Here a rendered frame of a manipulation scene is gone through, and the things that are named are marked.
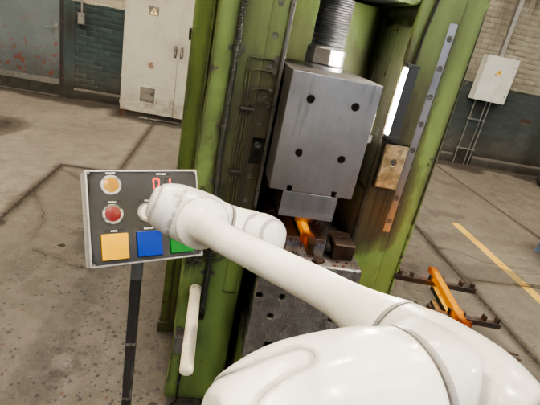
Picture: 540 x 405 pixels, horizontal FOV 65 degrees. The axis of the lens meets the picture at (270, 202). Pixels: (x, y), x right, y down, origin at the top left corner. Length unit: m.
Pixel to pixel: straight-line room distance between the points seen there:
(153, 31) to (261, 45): 5.33
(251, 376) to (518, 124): 8.94
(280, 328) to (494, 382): 1.30
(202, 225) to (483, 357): 0.49
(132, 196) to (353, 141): 0.73
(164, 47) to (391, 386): 6.52
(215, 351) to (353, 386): 1.68
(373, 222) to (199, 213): 1.08
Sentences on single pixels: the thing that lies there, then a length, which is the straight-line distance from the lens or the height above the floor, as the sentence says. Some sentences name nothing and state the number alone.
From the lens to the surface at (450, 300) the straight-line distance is 1.63.
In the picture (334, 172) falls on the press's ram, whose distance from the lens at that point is 1.47.
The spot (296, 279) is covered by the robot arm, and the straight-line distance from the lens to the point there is 0.66.
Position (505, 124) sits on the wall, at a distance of 9.05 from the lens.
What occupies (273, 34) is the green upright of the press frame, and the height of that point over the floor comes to 1.65.
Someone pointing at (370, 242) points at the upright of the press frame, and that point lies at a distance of 1.80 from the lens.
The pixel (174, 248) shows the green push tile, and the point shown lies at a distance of 1.35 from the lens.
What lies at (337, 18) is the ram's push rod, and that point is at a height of 1.74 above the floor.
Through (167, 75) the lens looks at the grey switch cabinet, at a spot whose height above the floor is 0.72.
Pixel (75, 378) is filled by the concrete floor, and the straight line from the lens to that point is 2.33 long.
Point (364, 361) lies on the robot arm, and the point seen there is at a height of 1.43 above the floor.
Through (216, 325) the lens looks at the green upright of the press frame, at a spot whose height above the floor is 0.45.
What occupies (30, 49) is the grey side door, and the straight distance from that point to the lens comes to 7.99.
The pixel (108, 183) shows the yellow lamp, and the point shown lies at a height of 1.17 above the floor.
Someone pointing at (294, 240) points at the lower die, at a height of 0.97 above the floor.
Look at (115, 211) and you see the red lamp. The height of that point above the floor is 1.10.
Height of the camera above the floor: 1.67
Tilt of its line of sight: 22 degrees down
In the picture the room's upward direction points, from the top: 12 degrees clockwise
